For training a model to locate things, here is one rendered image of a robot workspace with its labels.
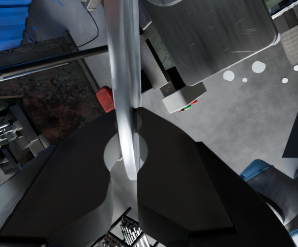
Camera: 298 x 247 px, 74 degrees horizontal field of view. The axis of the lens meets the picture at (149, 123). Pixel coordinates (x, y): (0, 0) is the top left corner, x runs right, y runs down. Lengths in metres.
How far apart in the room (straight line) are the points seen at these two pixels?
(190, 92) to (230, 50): 0.30
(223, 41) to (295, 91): 0.85
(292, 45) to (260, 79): 0.27
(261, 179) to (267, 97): 0.66
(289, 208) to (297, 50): 0.56
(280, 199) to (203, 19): 0.41
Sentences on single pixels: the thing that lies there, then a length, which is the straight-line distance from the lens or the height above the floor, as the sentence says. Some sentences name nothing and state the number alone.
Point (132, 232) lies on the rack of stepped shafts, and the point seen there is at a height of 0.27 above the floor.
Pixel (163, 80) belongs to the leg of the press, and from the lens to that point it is 0.54.
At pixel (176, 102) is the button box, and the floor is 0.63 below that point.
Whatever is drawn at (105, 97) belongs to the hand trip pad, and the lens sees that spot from 0.54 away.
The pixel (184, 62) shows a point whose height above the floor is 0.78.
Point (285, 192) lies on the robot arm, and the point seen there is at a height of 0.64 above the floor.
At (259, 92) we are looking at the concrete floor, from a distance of 1.14.
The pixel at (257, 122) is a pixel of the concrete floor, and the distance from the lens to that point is 1.21.
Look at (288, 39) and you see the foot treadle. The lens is 0.91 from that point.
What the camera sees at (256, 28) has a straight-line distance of 0.29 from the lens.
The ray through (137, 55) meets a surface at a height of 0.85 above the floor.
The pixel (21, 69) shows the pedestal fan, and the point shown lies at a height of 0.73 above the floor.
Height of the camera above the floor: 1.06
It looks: 41 degrees down
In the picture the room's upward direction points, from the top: 124 degrees counter-clockwise
